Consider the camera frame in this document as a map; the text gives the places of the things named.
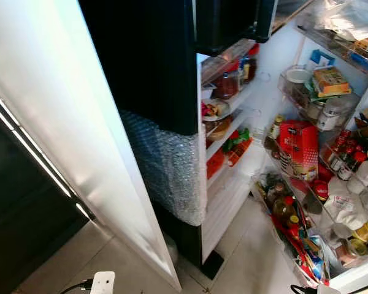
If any white bag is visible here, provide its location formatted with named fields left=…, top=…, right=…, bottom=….
left=323, top=177, right=368, bottom=231

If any red sauce jar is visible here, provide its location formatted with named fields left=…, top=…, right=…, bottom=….
left=214, top=72, right=239, bottom=100

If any black glossy appliance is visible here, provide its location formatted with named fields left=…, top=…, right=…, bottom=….
left=0, top=91, right=94, bottom=294

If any small red-capped sauce bottle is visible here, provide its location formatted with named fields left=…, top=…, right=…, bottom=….
left=335, top=142, right=367, bottom=179

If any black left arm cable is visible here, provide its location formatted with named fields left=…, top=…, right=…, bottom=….
left=59, top=278, right=94, bottom=294

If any jar with yellow lid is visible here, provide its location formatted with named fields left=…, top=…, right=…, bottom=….
left=353, top=221, right=368, bottom=243

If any clear glass jar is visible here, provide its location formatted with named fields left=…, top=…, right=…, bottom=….
left=318, top=95, right=357, bottom=133

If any yellow orange box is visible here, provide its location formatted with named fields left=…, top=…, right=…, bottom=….
left=310, top=65, right=352, bottom=99

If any white plastic bottle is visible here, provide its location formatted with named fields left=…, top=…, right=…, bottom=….
left=347, top=160, right=368, bottom=197

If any red carton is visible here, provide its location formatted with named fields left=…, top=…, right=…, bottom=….
left=277, top=119, right=320, bottom=182

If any brown bowl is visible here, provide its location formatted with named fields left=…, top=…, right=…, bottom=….
left=207, top=116, right=234, bottom=142

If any clear plastic bag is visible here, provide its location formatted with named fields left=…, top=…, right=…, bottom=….
left=312, top=0, right=368, bottom=42

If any bottle with yellow cap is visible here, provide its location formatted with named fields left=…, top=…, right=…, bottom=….
left=264, top=115, right=286, bottom=160

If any green and red packet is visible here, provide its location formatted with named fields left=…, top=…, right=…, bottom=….
left=223, top=127, right=254, bottom=167

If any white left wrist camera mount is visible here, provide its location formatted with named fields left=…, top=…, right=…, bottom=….
left=90, top=271, right=117, bottom=294

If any bubble wrap sheet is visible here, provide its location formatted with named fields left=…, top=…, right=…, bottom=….
left=119, top=109, right=207, bottom=228

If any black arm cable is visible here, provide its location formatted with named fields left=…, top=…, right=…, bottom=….
left=289, top=284, right=320, bottom=294
left=59, top=278, right=94, bottom=294

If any amber bottle with red cap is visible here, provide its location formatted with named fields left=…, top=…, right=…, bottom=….
left=272, top=194, right=299, bottom=225

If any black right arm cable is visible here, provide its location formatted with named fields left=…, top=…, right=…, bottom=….
left=289, top=284, right=320, bottom=294

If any blue and red packet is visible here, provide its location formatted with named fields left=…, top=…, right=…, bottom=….
left=294, top=232, right=329, bottom=286

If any white fridge door with bins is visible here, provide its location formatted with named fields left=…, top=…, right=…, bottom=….
left=250, top=0, right=368, bottom=294

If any orange packet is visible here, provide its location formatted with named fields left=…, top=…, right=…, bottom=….
left=206, top=150, right=226, bottom=180

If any blue clip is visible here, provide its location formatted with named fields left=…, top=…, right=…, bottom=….
left=309, top=49, right=337, bottom=69

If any pink packet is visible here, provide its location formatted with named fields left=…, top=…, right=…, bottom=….
left=201, top=101, right=217, bottom=119

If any black fridge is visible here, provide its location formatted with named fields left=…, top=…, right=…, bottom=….
left=79, top=0, right=278, bottom=281

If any white lidded cup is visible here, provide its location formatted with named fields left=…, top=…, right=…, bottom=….
left=285, top=66, right=314, bottom=87

